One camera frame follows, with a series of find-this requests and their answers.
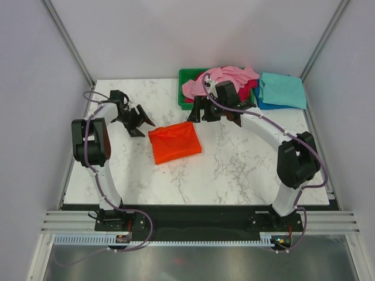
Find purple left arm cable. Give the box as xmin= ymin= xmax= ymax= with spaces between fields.
xmin=83 ymin=90 xmax=124 ymax=211

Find right aluminium frame post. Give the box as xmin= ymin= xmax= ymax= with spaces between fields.
xmin=300 ymin=0 xmax=351 ymax=82

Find left aluminium frame post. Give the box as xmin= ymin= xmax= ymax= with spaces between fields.
xmin=40 ymin=0 xmax=95 ymax=88

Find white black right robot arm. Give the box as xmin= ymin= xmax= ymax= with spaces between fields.
xmin=188 ymin=79 xmax=321 ymax=231

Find pink t shirt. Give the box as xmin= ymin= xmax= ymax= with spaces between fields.
xmin=181 ymin=66 xmax=260 ymax=100

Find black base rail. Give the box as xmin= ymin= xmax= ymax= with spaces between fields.
xmin=93 ymin=203 xmax=305 ymax=242

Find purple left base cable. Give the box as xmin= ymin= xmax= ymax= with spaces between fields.
xmin=52 ymin=208 xmax=156 ymax=269

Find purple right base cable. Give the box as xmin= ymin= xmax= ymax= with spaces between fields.
xmin=265 ymin=206 xmax=308 ymax=254

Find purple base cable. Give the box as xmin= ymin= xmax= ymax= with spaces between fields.
xmin=52 ymin=208 xmax=156 ymax=269
xmin=265 ymin=206 xmax=308 ymax=254

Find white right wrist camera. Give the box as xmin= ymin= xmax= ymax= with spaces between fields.
xmin=204 ymin=78 xmax=218 ymax=99

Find white slotted cable duct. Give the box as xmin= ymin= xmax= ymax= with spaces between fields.
xmin=53 ymin=232 xmax=291 ymax=247

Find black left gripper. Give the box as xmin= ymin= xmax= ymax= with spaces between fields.
xmin=114 ymin=105 xmax=155 ymax=138

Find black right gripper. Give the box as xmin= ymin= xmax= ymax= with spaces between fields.
xmin=187 ymin=96 xmax=227 ymax=123

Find teal folded t shirt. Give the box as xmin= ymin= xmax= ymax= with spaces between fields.
xmin=258 ymin=71 xmax=307 ymax=110

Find green plastic bin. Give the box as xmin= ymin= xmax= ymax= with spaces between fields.
xmin=178 ymin=68 xmax=255 ymax=111

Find orange t shirt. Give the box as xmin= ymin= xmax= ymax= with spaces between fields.
xmin=148 ymin=122 xmax=202 ymax=165

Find blue folded t shirt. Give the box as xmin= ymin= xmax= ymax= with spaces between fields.
xmin=253 ymin=78 xmax=305 ymax=111

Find aluminium frame post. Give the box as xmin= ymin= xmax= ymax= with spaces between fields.
xmin=300 ymin=0 xmax=351 ymax=82
xmin=40 ymin=0 xmax=95 ymax=88

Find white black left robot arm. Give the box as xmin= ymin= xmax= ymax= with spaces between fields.
xmin=71 ymin=90 xmax=155 ymax=232

